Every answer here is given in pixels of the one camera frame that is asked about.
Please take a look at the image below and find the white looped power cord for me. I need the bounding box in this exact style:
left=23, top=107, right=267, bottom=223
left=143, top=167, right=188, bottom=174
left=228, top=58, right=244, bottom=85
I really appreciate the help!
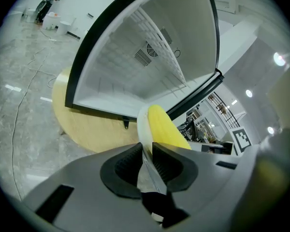
left=28, top=66, right=58, bottom=88

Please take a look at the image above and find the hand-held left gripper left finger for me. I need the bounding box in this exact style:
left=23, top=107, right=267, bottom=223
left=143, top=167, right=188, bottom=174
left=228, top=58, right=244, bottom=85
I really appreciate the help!
left=21, top=142, right=160, bottom=232

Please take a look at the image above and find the white plate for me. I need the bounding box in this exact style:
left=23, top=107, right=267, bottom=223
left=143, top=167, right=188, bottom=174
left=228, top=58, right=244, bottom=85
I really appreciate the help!
left=136, top=104, right=169, bottom=196

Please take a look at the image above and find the black mini fridge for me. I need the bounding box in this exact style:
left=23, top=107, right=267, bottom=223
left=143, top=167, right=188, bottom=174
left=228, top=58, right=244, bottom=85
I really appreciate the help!
left=64, top=0, right=261, bottom=130

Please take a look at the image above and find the white stool with orange spot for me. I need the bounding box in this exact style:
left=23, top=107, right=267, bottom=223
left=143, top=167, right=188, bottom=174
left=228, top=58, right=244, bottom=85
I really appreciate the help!
left=42, top=12, right=61, bottom=31

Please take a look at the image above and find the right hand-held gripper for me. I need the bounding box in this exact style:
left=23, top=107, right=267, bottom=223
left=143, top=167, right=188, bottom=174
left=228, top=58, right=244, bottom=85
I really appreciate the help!
left=228, top=126, right=253, bottom=157

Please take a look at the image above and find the black metal railing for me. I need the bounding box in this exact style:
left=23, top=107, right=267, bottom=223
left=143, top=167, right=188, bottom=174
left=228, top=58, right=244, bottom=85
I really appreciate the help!
left=207, top=91, right=247, bottom=130

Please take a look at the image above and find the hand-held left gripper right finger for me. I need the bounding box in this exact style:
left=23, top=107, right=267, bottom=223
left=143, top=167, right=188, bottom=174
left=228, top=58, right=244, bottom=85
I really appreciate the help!
left=151, top=141, right=260, bottom=232

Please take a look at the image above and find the round wooden table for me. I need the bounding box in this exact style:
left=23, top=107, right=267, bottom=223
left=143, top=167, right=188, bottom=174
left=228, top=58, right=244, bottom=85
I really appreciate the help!
left=51, top=66, right=147, bottom=154

